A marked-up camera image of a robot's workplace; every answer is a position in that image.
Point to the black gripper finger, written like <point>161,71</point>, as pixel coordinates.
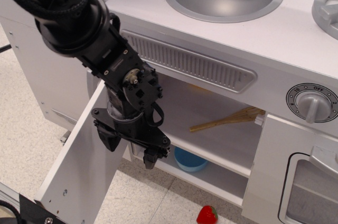
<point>108,136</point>
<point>151,155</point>

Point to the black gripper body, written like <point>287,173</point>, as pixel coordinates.
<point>132,87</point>

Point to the white cabinet door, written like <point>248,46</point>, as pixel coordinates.
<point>77,183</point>

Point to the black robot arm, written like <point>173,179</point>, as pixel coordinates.
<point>86,30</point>

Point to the blue bowl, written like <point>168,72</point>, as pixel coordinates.
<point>189,162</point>

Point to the aluminium extrusion bar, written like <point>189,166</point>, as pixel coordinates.
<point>64,137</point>

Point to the grey vent panel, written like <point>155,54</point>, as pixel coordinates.
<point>225,75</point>

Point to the white fridge lower door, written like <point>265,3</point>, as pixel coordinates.
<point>62,86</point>

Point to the red toy strawberry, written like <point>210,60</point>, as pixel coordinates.
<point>207,215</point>

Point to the white toy kitchen body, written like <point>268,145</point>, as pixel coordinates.
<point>247,161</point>

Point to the oven door with window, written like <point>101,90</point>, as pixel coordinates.
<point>309,192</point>

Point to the grey timer knob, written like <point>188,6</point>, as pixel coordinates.
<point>312,102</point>

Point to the silver toy faucet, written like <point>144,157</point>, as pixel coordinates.
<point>324,13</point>

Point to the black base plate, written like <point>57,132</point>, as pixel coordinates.
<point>29,212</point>

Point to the silver oven door handle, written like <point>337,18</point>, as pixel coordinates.
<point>324,160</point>

